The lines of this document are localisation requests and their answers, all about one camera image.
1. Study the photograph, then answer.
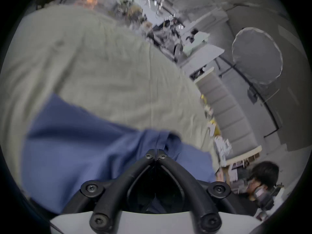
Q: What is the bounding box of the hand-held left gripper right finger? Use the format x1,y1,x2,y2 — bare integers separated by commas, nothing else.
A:
156,149,254,232

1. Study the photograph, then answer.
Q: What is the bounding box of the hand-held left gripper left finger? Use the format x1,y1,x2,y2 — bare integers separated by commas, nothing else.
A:
61,149,156,232

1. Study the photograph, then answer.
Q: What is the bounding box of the dark blue shirt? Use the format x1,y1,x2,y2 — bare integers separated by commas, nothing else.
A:
21,93,218,215

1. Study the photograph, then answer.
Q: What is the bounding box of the grey padded headboard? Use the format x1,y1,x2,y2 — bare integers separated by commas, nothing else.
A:
194,67,263,161

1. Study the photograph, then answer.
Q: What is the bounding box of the white table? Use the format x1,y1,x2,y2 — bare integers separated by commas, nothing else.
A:
181,44,225,75

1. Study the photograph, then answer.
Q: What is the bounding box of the round white studio lamp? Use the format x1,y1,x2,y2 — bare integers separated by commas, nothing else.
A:
215,27,284,132

